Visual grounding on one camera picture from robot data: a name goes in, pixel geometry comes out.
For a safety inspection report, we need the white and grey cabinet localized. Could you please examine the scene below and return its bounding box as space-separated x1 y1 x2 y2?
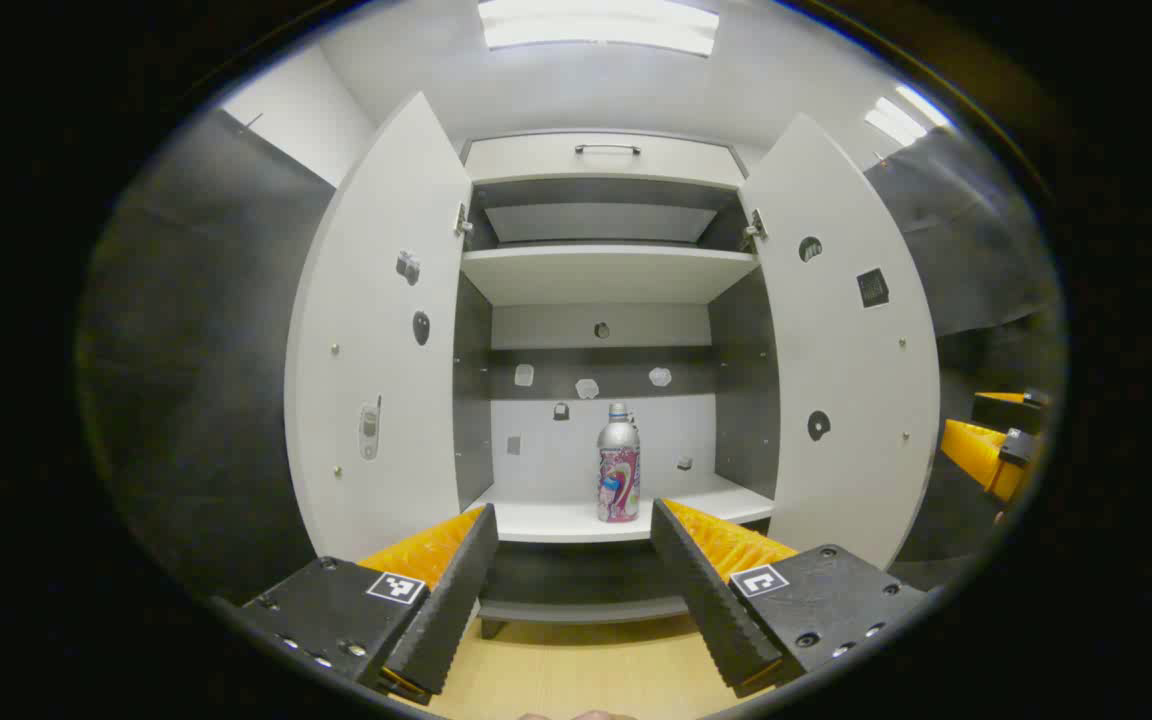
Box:
453 130 782 641

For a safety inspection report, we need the white cabinet door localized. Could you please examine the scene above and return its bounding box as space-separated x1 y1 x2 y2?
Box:
739 113 941 571
284 92 474 563

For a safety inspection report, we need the white cabinet shelf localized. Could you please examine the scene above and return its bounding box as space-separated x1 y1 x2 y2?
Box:
461 245 759 306
466 475 775 544

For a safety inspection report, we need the silver bottle with red label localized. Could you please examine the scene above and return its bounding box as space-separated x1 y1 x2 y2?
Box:
596 402 642 524

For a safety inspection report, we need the white cabinet drawer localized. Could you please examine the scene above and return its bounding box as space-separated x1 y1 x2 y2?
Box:
464 132 745 189

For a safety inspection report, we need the large ceiling light panel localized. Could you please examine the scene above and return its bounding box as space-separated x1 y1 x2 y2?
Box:
478 0 720 57

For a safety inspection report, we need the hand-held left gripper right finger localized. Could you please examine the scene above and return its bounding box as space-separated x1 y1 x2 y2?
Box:
650 498 927 699

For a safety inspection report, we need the black backdrop cloth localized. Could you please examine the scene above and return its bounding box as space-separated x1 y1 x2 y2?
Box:
864 125 1067 591
81 108 337 601

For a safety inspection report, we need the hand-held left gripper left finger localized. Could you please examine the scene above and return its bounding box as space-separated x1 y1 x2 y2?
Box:
236 503 500 706

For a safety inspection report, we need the small ceiling light panel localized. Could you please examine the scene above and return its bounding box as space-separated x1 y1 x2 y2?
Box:
864 85 952 148

